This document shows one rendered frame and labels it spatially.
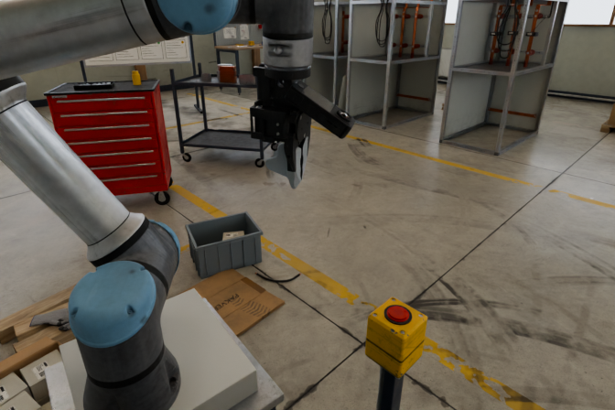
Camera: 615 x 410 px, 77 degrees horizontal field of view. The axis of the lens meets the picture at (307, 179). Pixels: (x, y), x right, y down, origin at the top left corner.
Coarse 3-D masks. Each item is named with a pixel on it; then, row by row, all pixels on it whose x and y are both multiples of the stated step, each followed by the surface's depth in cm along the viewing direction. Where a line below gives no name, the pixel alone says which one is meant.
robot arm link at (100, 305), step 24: (120, 264) 61; (144, 264) 64; (96, 288) 56; (120, 288) 57; (144, 288) 57; (72, 312) 54; (96, 312) 53; (120, 312) 54; (144, 312) 56; (96, 336) 53; (120, 336) 54; (144, 336) 57; (96, 360) 55; (120, 360) 56; (144, 360) 58
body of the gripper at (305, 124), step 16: (272, 80) 60; (288, 80) 57; (272, 96) 61; (256, 112) 61; (272, 112) 60; (288, 112) 60; (256, 128) 63; (272, 128) 62; (288, 128) 60; (304, 128) 63
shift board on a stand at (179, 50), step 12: (144, 48) 571; (156, 48) 578; (168, 48) 585; (180, 48) 592; (192, 48) 598; (84, 60) 545; (96, 60) 551; (108, 60) 557; (120, 60) 564; (132, 60) 570; (144, 60) 577; (156, 60) 584; (168, 60) 591; (180, 60) 598; (192, 60) 605; (84, 72) 550
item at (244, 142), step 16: (224, 64) 392; (192, 80) 402; (208, 80) 393; (224, 80) 386; (240, 80) 374; (256, 80) 355; (176, 96) 379; (176, 112) 385; (208, 128) 451; (192, 144) 404; (208, 144) 404; (224, 144) 404; (240, 144) 404; (256, 144) 404; (272, 144) 437; (256, 160) 388
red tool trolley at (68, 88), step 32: (64, 96) 262; (96, 96) 267; (128, 96) 273; (160, 96) 318; (64, 128) 270; (96, 128) 274; (128, 128) 280; (160, 128) 300; (96, 160) 283; (128, 160) 289; (160, 160) 295; (128, 192) 298; (160, 192) 308
